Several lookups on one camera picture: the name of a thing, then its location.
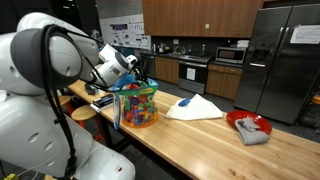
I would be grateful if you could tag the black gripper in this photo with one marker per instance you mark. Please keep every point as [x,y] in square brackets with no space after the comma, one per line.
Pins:
[141,71]

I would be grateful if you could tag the round wooden robot base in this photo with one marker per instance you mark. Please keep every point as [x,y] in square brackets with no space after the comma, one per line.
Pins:
[49,177]

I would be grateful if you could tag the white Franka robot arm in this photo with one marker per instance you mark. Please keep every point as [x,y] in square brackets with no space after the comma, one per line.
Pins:
[30,126]

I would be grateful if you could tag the clear bag of colourful blocks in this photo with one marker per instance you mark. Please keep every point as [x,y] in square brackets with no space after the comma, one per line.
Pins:
[140,110]

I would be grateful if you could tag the black dishwasher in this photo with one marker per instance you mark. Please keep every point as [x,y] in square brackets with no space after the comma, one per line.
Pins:
[149,66]

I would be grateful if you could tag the narrow wooden base cabinet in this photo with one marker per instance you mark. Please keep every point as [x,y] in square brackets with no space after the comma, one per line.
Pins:
[166,70]

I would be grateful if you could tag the black flat book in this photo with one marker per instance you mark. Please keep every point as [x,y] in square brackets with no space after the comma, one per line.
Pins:
[103,101]

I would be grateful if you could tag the white paper on oven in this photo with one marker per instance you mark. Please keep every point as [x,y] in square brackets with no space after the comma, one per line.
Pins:
[191,74]

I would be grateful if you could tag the blue block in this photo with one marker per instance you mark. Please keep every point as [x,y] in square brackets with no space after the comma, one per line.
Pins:
[184,102]

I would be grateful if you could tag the small black object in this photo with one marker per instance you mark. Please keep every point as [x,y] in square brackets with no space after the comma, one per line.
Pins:
[90,89]

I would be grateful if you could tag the kitchen faucet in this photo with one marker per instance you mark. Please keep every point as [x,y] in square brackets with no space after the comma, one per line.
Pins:
[203,49]

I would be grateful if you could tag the white cloth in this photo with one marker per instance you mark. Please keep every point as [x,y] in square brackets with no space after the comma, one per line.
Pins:
[200,110]

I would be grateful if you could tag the large round wooden stool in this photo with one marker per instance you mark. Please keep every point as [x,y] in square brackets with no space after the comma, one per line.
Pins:
[83,112]

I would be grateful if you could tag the small green sticker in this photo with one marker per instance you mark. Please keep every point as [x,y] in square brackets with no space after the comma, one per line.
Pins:
[207,26]

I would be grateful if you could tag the wide wooden base cabinet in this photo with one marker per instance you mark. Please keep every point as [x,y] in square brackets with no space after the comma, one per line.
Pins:
[223,81]

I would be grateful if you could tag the silver microwave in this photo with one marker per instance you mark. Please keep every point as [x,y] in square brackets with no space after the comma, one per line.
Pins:
[230,55]

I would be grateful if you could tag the stack of white plates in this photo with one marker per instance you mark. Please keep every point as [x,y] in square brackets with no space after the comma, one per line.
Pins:
[243,43]

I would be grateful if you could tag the grey knitted cloth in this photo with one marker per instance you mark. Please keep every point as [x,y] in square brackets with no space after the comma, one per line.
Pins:
[250,133]

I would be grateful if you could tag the red plate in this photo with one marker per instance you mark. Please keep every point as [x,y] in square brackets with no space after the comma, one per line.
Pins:
[258,120]

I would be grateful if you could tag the stainless steel refrigerator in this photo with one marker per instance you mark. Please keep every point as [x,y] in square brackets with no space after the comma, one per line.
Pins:
[280,66]

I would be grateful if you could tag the yellow connector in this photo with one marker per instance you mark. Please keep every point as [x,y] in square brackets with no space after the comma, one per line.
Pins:
[10,177]

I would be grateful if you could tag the yellow black equipment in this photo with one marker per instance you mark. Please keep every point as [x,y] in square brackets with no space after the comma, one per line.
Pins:
[316,100]

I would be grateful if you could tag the white wall poster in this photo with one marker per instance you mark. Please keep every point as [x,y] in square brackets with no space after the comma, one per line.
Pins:
[130,31]

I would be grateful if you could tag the wooden wall cabinets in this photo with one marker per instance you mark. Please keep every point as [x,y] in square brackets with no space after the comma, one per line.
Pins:
[200,18]

